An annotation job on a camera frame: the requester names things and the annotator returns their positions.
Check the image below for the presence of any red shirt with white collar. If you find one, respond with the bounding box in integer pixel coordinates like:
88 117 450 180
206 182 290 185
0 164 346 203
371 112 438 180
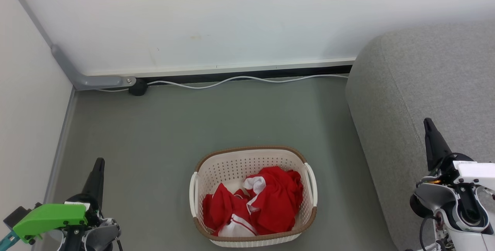
243 166 304 235

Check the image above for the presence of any white floor cable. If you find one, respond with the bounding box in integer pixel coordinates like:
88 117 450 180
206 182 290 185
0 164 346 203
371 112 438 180
97 74 349 92

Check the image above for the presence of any black caster wheel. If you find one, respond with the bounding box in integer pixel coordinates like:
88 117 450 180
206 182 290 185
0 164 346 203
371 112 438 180
129 78 149 96

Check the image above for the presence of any grey fabric sofa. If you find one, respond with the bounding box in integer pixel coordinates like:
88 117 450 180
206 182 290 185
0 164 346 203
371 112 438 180
345 21 495 251

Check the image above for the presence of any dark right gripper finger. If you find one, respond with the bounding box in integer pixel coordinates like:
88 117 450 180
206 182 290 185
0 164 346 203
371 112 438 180
423 118 453 171

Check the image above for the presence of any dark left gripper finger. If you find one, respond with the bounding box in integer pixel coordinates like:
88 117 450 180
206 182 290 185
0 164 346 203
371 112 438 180
81 157 106 207

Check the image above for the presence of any silver partition bottom rail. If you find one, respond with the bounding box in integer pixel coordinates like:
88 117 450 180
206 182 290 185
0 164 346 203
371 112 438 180
128 57 357 78

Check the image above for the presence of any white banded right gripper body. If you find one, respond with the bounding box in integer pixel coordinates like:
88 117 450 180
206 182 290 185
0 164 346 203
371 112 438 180
427 152 495 190

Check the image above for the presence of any teal cable connector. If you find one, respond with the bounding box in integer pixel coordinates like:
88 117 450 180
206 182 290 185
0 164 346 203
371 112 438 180
0 231 18 248

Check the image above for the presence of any white perforated laundry basket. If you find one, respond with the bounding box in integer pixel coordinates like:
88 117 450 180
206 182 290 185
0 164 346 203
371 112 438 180
189 145 318 248

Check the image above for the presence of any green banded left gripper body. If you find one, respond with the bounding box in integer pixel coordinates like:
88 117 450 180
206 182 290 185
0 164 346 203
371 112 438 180
13 194 105 244

